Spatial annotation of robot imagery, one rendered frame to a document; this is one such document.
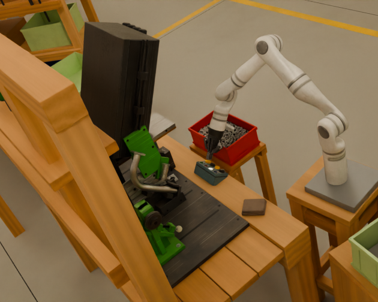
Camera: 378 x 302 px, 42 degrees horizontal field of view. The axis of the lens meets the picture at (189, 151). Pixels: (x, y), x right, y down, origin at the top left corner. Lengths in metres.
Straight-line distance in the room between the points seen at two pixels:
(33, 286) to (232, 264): 1.90
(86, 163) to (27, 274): 2.50
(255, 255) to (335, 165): 0.50
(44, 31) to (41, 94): 3.51
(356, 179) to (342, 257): 0.36
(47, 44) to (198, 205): 2.87
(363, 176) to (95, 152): 1.32
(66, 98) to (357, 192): 1.38
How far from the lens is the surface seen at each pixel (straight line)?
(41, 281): 3.57
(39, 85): 1.20
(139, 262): 1.50
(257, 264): 1.96
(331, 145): 2.03
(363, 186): 2.18
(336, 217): 2.12
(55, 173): 1.61
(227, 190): 2.23
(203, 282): 1.96
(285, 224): 2.04
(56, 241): 3.76
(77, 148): 1.21
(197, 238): 2.08
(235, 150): 2.47
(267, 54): 2.06
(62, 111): 1.15
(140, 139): 2.13
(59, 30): 4.59
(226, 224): 2.09
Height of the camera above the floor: 2.43
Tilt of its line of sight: 38 degrees down
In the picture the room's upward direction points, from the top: 19 degrees counter-clockwise
